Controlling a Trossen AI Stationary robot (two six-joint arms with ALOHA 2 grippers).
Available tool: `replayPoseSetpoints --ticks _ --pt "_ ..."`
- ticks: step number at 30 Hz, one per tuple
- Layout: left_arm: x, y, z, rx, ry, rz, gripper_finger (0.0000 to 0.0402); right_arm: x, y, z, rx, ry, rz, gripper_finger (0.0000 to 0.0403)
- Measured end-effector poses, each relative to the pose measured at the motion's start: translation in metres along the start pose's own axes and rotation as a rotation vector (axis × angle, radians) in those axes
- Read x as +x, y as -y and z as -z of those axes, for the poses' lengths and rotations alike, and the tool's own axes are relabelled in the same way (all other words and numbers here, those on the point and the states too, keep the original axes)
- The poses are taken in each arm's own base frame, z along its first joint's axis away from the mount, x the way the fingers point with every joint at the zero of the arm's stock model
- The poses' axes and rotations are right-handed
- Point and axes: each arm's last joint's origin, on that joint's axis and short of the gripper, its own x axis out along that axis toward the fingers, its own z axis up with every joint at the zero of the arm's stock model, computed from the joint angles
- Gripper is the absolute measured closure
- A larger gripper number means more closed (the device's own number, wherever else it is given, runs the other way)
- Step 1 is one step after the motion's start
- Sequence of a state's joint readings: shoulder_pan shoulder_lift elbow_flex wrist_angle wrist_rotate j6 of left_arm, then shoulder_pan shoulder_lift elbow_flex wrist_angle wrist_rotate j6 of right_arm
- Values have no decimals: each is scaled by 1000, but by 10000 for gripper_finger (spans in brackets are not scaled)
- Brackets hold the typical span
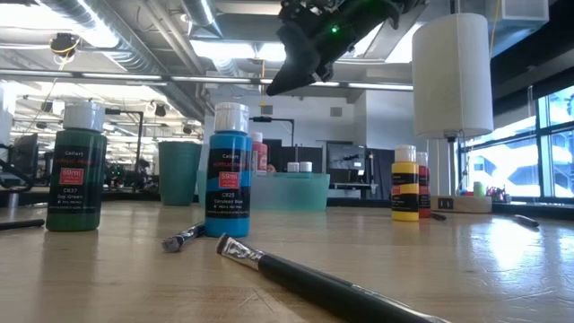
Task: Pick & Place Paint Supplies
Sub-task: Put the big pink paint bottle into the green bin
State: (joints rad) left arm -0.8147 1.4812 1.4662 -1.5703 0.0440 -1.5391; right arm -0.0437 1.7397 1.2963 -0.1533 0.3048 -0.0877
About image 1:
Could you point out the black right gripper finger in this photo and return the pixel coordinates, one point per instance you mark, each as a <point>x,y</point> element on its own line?
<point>298,58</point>

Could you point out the dark teal plastic cup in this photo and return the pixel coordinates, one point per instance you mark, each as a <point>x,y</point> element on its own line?
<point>179,175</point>

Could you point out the small bright red paint bottle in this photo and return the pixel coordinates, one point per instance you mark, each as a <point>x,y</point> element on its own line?
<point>425,179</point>

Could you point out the silver ventilation duct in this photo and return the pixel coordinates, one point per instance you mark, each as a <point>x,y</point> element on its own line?
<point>148,58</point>

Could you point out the black paintbrush grey-blue bristles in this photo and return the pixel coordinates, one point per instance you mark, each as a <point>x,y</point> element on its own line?
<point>177,242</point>

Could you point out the teal translucent plastic bin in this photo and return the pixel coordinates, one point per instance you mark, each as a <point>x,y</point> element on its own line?
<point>291,193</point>

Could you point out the small yellow paint bottle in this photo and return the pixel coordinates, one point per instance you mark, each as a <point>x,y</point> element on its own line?
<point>405,168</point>

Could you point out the small dark green paint bottle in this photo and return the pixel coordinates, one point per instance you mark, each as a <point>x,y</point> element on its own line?
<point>74,217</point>

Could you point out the dark computer monitor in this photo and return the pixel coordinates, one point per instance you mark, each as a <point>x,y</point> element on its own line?
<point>345,157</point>
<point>24,154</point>

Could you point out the large red paint bottle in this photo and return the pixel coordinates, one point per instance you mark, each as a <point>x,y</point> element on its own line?
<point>261,157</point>

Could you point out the white shade wooden base lamp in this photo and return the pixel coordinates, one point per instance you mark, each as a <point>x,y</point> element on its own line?
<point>450,76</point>

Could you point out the small light green cup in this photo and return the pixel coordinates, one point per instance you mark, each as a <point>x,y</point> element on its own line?
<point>479,189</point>

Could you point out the black yellow ceiling reel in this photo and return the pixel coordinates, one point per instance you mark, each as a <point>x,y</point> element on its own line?
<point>64,44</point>

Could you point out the small cerulean blue paint bottle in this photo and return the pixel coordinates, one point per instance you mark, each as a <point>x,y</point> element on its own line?
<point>228,226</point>

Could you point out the black office partition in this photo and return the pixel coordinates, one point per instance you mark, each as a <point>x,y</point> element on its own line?
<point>296,154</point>

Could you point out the short black paintbrush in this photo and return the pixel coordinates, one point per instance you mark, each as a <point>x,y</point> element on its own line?
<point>438,216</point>
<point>525,220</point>

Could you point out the long ceiling light strip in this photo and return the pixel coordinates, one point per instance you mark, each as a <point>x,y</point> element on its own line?
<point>224,80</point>

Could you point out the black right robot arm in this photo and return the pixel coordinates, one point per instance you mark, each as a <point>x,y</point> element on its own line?
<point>410,3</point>

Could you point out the wide flat black paintbrush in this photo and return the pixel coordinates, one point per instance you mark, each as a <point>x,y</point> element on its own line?
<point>314,287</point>

